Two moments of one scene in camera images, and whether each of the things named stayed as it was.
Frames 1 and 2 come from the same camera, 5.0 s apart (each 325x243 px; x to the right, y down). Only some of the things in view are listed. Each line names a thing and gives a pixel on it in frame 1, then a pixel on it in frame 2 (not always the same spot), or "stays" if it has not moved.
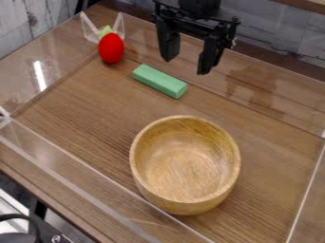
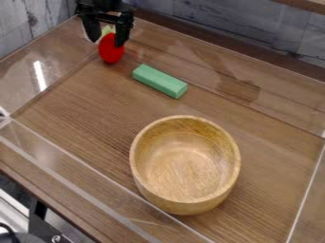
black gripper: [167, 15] -> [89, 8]
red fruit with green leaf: [113, 46] stays
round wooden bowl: [186, 160] stays
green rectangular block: [161, 81] stays
